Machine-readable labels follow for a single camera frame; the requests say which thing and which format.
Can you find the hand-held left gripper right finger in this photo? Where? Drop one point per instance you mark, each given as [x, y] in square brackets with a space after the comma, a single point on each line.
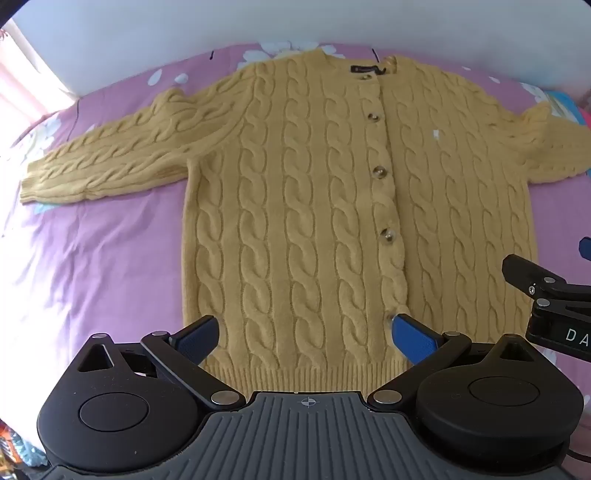
[411, 339]

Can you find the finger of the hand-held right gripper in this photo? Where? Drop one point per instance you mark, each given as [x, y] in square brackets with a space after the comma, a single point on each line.
[585, 250]
[535, 281]

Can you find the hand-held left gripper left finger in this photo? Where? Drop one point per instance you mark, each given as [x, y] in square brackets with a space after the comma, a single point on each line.
[199, 336]

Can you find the pink floral bed sheet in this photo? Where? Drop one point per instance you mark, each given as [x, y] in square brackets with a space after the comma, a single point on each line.
[92, 277]

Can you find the light blue patterned cloth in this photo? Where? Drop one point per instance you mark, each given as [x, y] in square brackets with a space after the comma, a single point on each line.
[565, 104]

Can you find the teal patterned item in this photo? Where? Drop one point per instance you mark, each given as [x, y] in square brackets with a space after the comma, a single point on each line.
[21, 445]

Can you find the pink curtain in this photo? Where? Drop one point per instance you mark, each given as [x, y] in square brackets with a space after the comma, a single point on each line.
[27, 78]

